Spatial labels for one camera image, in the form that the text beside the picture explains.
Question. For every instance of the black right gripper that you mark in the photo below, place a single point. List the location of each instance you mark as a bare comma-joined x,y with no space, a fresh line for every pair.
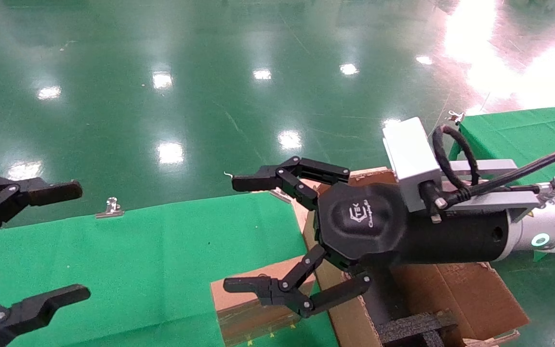
403,236

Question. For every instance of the small brown cardboard box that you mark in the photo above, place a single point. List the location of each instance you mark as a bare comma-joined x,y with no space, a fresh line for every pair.
239,322

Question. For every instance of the large open cardboard carton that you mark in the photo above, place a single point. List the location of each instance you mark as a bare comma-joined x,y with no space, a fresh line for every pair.
465,294

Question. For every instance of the silver binder clip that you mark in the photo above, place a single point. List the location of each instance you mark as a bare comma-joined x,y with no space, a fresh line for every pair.
280,195
111,208
455,116

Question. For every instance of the large green table cloth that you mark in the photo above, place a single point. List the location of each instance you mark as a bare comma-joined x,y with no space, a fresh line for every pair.
138,260

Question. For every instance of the black foam insert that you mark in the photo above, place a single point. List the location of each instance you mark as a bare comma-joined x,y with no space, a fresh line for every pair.
412,327

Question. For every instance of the small green table cloth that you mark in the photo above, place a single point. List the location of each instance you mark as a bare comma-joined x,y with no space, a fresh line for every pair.
523,135

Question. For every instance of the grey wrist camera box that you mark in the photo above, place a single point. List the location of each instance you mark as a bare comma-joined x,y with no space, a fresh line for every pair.
410,154

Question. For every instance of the grey metal camera bracket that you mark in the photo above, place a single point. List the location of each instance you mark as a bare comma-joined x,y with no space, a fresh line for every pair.
494,197

